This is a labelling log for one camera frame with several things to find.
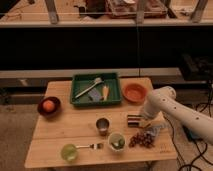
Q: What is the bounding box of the dark red bowl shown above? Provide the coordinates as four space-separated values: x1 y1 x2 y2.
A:
37 96 61 117

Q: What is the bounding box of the yellow toy carrot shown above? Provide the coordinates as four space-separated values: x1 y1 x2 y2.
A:
102 85 109 101

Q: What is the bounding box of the light wooden table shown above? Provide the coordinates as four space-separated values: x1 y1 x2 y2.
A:
25 81 177 168

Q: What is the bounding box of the bunch of dark grapes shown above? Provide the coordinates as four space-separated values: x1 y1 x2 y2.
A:
129 132 155 148

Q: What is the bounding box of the white cup with greens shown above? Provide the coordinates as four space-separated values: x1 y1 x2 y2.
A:
108 132 126 153

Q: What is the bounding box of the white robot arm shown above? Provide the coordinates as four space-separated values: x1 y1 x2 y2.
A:
140 86 213 145

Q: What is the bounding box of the small silver fork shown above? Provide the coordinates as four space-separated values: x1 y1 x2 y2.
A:
76 143 104 150

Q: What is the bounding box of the blue grey sponge piece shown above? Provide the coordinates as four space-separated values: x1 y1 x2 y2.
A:
88 88 102 101

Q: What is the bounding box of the orange plastic bowl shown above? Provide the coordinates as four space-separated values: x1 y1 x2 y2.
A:
122 83 147 103

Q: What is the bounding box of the orange fruit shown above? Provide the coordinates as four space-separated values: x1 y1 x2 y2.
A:
43 100 55 112

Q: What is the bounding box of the small metal cup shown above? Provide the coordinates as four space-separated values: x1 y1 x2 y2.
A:
96 118 109 136

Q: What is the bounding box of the black cable on floor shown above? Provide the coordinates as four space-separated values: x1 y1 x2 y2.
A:
163 103 213 171

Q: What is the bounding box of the green plastic cup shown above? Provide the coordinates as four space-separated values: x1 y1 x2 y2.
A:
61 144 78 162

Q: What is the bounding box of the clear plastic bag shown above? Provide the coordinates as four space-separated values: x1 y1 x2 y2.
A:
146 123 167 137

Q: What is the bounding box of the green plastic tray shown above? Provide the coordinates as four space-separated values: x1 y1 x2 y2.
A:
70 72 122 107

